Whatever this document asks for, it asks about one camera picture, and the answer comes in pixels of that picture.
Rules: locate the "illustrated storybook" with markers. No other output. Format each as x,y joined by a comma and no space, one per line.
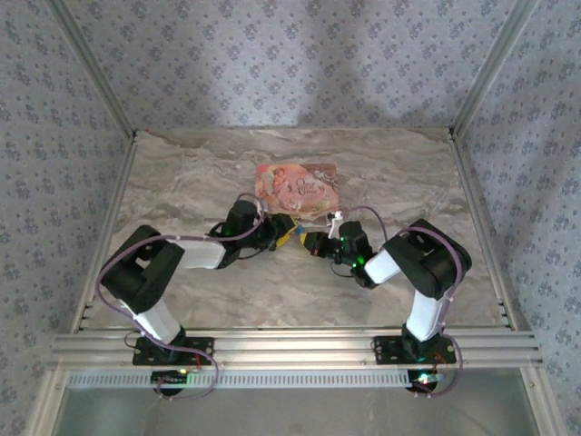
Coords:
297,186

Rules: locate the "black base plate of right arm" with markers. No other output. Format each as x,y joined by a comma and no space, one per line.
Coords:
386,349

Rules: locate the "aluminium frame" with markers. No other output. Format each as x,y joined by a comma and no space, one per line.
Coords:
295,347

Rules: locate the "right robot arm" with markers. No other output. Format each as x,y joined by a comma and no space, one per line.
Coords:
426,313

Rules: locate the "teal padlock with silver shackle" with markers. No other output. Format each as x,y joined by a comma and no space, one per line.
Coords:
300,229

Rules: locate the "black base plate of left arm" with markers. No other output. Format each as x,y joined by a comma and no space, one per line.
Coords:
199,352

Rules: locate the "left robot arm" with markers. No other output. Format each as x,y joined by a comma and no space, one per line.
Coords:
154,318

